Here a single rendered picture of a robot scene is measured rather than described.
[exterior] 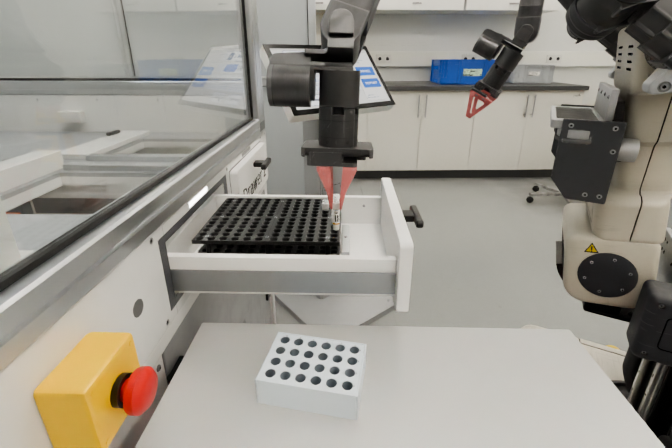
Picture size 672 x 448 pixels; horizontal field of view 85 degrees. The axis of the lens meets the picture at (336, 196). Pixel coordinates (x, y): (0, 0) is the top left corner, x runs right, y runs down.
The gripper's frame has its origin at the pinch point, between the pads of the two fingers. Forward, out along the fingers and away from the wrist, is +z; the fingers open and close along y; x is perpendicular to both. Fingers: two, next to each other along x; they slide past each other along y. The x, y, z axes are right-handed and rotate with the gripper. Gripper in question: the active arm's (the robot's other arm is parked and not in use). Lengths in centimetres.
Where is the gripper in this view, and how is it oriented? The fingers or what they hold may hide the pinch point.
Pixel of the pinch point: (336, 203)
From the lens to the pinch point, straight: 57.2
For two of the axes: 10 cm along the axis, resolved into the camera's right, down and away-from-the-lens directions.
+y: 10.0, 0.4, -0.3
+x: 0.4, -3.0, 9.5
